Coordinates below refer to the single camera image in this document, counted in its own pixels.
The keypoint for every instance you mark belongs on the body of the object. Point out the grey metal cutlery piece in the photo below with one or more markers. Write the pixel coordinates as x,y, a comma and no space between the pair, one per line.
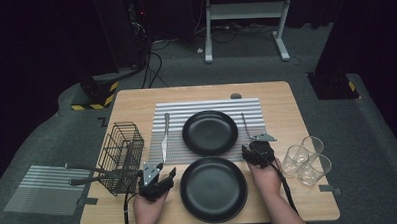
85,168
85,181

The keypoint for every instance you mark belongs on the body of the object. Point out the person's right hand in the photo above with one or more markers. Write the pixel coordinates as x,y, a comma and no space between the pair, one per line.
267,179

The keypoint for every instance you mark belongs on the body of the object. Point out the silver fork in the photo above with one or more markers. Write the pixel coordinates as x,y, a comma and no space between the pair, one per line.
245,123

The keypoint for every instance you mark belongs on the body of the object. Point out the small white plug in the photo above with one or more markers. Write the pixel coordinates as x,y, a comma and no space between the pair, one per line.
199,50

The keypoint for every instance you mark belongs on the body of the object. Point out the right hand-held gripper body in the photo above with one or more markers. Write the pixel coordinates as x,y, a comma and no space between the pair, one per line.
263,153

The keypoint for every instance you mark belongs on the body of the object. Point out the black equipment tower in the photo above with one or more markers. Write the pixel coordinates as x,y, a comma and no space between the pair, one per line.
133,27

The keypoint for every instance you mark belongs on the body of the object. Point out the white metal stand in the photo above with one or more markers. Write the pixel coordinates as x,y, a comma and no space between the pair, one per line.
246,10

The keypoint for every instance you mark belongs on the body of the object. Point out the silver knife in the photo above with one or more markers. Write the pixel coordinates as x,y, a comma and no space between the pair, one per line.
165,139

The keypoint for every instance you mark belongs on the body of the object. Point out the person's left hand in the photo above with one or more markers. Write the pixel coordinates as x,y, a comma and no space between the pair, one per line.
148,217

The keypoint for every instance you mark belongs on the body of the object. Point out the grey round table grommet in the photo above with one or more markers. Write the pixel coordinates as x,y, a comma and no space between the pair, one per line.
236,96

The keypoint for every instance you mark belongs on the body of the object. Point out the black plate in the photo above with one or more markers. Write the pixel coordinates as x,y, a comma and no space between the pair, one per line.
213,190
210,133
214,222

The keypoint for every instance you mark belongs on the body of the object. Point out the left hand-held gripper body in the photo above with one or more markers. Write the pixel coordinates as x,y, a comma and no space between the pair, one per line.
150,188

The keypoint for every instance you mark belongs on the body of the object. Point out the black yellow-striped stand base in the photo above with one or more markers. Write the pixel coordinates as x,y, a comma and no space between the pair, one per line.
99,92
332,85

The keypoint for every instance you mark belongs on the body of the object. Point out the grey striped placemat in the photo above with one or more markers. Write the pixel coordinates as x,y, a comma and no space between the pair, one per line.
181,149
39,194

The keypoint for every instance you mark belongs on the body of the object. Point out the clear drinking glass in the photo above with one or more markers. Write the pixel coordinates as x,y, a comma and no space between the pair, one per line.
313,173
295,162
313,144

